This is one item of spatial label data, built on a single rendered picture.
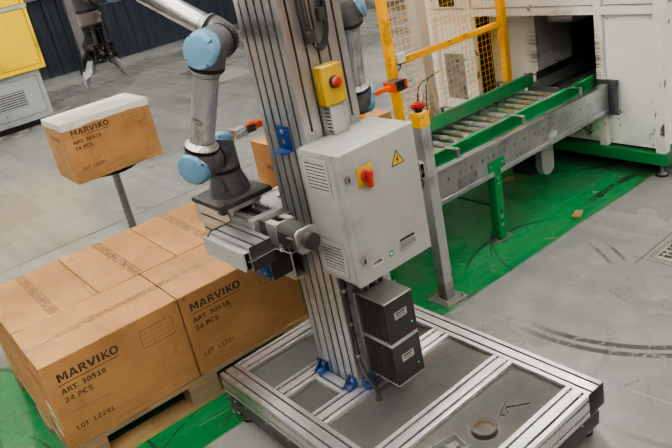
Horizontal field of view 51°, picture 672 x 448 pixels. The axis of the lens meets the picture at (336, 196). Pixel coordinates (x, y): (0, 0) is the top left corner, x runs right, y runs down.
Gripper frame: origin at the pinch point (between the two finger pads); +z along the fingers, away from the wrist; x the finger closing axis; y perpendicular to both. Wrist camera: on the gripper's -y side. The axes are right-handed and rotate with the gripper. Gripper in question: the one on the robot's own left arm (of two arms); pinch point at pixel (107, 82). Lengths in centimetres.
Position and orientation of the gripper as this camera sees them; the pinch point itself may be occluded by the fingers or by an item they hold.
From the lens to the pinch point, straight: 260.4
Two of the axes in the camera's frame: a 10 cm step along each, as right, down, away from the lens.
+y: 6.3, 1.8, -7.6
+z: 1.9, 9.1, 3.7
